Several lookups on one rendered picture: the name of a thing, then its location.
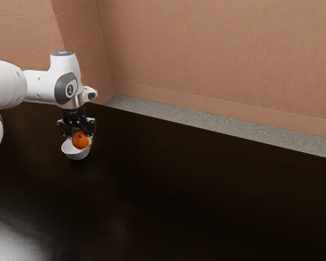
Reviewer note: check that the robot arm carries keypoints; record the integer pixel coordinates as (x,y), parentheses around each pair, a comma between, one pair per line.
(40,85)

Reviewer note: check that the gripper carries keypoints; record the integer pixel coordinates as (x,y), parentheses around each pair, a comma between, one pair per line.
(74,115)

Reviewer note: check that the white bowl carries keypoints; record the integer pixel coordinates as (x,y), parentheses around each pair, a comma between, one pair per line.
(75,152)

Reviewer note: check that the orange fruit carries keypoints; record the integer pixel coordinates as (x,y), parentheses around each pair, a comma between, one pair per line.
(80,140)

